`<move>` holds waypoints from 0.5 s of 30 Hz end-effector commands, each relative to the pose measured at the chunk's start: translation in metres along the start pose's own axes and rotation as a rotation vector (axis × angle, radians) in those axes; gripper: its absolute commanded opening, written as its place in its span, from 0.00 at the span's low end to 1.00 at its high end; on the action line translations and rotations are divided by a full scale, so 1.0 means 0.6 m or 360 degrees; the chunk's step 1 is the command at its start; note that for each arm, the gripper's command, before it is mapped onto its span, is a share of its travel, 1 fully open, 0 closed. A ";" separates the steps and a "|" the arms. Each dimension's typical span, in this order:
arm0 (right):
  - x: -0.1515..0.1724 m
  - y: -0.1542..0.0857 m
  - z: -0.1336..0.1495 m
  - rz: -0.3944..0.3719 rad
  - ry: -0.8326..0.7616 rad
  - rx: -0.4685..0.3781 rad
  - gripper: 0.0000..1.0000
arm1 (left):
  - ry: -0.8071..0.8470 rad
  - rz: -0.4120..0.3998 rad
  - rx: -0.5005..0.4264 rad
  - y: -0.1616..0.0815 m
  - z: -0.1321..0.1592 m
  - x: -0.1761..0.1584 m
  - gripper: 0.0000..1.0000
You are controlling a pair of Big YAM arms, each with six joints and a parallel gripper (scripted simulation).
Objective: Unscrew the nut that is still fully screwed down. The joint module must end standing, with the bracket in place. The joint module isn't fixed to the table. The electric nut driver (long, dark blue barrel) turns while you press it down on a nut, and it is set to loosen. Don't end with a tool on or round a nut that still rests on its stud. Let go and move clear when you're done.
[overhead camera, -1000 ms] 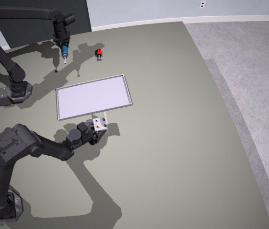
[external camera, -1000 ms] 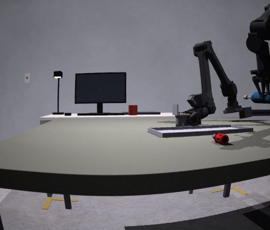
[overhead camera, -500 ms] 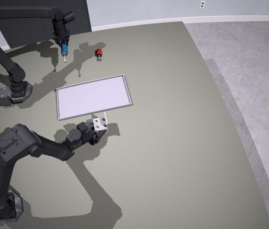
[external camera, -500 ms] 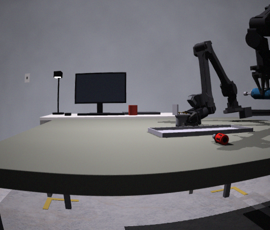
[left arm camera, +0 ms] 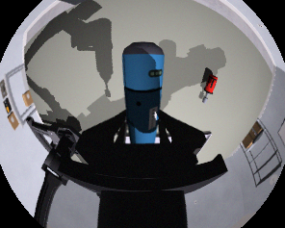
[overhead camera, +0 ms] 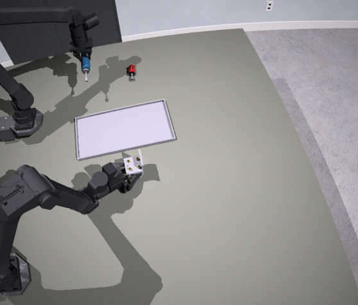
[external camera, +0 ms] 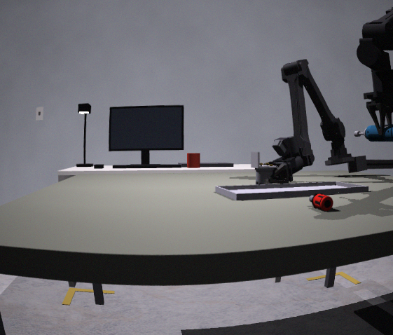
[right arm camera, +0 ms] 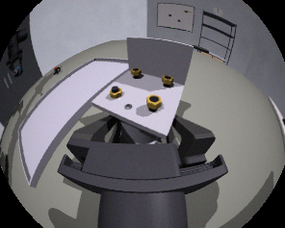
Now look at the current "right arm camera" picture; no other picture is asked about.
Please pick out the white shallow rectangular tray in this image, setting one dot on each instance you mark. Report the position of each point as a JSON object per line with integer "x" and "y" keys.
{"x": 59, "y": 108}

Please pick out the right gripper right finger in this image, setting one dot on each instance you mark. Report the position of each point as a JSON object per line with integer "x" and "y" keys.
{"x": 195, "y": 139}

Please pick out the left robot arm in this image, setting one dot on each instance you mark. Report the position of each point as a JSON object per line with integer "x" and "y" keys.
{"x": 18, "y": 37}

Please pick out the dark blue electric nut driver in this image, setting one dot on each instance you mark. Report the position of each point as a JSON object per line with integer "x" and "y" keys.
{"x": 17, "y": 72}

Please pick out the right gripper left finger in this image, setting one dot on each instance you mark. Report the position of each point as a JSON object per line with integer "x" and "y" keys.
{"x": 97, "y": 130}

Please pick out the grey and white l-shaped bracket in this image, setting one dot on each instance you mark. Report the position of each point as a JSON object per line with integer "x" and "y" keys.
{"x": 155, "y": 57}

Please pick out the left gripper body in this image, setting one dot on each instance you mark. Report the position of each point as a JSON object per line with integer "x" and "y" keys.
{"x": 14, "y": 54}

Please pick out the yellow hex nut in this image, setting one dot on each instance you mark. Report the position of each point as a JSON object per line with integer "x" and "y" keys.
{"x": 116, "y": 95}
{"x": 167, "y": 79}
{"x": 153, "y": 102}
{"x": 136, "y": 71}

